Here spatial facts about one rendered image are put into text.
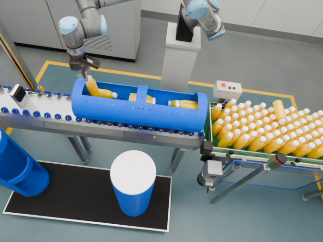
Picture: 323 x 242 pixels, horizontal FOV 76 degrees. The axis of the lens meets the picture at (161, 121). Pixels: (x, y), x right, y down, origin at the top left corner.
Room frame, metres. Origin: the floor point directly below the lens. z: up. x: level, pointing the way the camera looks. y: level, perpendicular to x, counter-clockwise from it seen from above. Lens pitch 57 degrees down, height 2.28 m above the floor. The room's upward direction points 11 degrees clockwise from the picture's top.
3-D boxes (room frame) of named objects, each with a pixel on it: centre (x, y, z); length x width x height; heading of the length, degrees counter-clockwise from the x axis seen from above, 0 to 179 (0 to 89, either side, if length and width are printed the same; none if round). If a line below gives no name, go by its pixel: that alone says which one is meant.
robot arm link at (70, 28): (0.83, 0.51, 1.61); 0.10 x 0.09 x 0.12; 126
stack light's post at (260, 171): (0.57, -0.71, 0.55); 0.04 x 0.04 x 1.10; 5
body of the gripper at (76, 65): (0.83, 0.52, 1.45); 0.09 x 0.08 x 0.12; 95
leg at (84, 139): (0.88, 0.76, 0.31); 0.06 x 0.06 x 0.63; 5
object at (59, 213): (0.40, 0.50, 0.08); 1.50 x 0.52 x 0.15; 94
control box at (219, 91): (1.21, -0.48, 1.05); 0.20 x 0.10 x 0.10; 95
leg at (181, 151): (0.83, -0.23, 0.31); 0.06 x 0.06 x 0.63; 5
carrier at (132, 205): (0.40, 0.11, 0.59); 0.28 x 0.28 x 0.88
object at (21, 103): (0.79, 1.03, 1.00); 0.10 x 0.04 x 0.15; 5
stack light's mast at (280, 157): (0.57, -0.71, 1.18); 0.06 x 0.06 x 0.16
